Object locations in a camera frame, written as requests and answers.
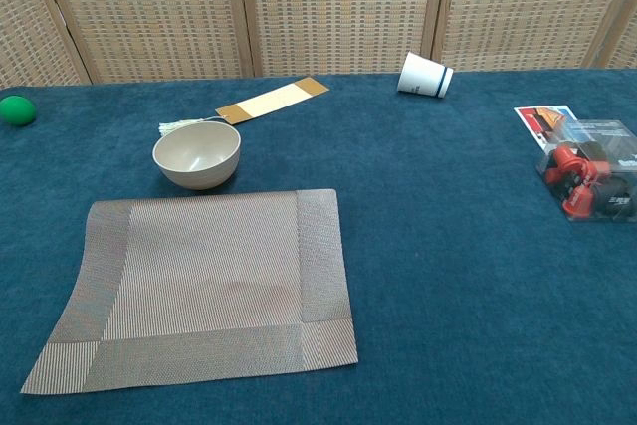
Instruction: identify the beige round bowl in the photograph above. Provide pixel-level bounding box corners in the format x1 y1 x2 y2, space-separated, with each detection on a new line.
152 121 242 191

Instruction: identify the brown woven placemat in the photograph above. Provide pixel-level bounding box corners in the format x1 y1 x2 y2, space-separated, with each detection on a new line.
19 188 359 395

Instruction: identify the tan bookmark with white tassel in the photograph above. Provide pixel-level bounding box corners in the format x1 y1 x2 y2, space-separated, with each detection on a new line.
158 76 330 137

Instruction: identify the white paper cup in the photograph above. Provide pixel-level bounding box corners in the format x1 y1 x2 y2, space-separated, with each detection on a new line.
396 51 455 100

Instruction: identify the blue table cloth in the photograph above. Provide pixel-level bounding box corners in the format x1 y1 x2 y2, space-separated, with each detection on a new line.
0 68 637 425

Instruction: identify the woven wooden folding screen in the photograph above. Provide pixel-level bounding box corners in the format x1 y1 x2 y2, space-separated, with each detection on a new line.
0 0 637 90

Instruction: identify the colourful picture card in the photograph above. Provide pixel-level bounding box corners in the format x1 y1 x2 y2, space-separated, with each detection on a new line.
514 104 578 151

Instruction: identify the clear box with red parts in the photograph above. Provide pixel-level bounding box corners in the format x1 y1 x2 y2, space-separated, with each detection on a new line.
535 118 637 223

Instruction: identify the green ball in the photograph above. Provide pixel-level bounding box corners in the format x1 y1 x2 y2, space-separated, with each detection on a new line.
0 95 38 127

